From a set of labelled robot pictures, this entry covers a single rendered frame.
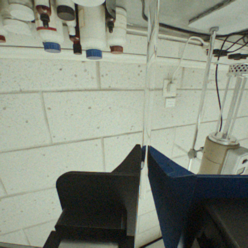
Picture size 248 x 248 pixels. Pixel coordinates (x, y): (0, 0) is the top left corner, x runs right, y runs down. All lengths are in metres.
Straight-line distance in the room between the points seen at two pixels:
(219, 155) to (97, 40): 0.52
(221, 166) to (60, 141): 0.63
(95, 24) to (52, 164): 0.56
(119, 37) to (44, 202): 0.79
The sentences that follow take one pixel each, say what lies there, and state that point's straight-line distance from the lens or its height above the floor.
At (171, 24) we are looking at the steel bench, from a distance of 0.56.
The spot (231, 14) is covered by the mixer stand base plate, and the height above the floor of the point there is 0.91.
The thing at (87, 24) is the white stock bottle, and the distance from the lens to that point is 0.40.
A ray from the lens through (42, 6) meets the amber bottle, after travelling 0.38.
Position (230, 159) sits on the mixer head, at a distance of 0.52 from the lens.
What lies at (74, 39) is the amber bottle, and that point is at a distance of 0.46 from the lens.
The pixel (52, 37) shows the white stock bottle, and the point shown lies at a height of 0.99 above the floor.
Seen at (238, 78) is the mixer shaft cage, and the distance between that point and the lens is 0.52.
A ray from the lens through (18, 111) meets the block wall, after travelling 0.59.
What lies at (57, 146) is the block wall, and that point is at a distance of 0.61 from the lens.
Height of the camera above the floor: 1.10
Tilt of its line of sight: 18 degrees up
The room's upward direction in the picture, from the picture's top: 180 degrees clockwise
